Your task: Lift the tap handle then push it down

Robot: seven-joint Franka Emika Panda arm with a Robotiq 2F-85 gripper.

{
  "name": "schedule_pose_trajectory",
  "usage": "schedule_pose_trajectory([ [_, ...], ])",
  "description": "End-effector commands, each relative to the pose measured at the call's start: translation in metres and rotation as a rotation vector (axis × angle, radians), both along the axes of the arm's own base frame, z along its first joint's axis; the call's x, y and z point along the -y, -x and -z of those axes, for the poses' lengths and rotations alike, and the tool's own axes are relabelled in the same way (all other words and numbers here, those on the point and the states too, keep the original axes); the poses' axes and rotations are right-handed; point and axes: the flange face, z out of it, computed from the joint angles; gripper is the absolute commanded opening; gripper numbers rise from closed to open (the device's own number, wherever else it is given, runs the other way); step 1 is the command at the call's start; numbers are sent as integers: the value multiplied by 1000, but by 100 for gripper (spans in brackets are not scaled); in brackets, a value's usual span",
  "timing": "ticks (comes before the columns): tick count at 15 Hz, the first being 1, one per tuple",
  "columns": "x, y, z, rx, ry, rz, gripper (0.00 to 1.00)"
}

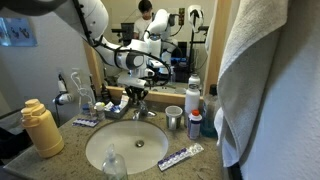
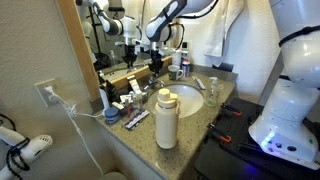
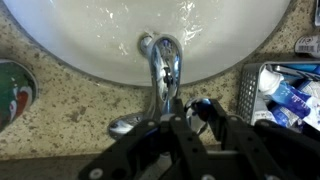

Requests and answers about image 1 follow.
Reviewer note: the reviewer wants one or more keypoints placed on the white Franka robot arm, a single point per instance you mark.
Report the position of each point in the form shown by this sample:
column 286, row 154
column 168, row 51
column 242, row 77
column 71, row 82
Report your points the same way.
column 90, row 18

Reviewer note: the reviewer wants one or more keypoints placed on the long blue white blister pack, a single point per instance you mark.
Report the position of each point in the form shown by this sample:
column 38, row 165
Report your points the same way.
column 180, row 157

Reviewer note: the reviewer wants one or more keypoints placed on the small can with orange cap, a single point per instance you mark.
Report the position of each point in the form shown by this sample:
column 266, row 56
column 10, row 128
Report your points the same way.
column 194, row 127

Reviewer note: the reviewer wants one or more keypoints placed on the round blue container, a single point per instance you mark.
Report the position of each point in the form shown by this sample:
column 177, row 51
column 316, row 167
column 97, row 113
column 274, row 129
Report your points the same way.
column 85, row 109

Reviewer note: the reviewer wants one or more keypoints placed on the blue wall poster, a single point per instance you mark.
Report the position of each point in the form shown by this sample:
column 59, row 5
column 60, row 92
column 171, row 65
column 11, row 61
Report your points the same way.
column 18, row 32

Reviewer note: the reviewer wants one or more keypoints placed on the wood framed wall mirror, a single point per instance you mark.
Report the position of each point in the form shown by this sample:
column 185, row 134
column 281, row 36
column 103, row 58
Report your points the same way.
column 213, row 50

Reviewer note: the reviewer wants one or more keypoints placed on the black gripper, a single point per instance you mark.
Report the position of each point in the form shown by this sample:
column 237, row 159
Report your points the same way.
column 136, row 89

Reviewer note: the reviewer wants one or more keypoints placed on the white wall hair dryer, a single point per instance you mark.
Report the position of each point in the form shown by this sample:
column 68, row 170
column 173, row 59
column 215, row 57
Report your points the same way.
column 65, row 98

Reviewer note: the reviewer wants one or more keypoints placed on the insulated water bottle with lid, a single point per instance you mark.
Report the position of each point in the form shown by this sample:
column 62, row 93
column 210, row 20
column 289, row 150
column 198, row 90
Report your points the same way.
column 43, row 133

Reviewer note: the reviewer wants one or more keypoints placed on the dark small bottle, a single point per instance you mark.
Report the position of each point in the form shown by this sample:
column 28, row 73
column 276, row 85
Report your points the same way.
column 105, row 96

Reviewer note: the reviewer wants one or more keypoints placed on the toiletries tray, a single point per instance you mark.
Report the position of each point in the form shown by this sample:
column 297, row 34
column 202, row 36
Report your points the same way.
column 115, row 114

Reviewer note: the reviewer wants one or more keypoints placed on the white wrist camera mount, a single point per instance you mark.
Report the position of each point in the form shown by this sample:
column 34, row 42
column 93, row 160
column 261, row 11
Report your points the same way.
column 131, row 80

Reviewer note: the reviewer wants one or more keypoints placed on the tall white plastic bottle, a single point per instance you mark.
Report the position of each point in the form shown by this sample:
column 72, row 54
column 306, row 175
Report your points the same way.
column 192, row 99

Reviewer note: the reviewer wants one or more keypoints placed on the clear soap dispenser bottle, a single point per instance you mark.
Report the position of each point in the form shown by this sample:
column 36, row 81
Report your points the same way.
column 84, row 91

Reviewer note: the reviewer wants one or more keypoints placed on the short blue white blister pack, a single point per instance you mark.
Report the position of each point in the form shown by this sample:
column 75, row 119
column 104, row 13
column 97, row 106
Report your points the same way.
column 85, row 122

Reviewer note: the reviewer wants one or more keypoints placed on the chrome faucet spout and base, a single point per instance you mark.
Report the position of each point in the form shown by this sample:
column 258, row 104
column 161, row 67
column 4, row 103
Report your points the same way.
column 141, row 115

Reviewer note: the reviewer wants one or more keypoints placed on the blue mouthwash bottle black cap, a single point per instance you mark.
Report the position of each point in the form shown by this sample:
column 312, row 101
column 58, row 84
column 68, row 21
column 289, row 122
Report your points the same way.
column 209, row 120

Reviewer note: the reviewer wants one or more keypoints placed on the white hanging towel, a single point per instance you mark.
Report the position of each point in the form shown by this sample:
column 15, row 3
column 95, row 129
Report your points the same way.
column 250, row 80

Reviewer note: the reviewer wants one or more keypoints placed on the white oval sink basin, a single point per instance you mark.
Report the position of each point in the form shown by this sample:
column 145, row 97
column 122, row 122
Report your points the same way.
column 121, row 155

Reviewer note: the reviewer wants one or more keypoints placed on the grey mug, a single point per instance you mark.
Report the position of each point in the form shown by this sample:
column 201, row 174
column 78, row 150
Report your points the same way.
column 173, row 121

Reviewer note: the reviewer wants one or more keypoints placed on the clear pump soap bottle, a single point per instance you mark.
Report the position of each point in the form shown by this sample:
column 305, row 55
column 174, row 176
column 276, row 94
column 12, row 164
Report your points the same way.
column 114, row 168

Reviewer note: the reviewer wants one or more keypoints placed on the small bottle with white cap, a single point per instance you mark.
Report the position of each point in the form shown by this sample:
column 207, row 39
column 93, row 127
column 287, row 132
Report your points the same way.
column 99, row 112

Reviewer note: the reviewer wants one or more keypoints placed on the white toothpaste tube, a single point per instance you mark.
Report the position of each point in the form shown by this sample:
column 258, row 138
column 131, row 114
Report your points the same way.
column 124, row 101

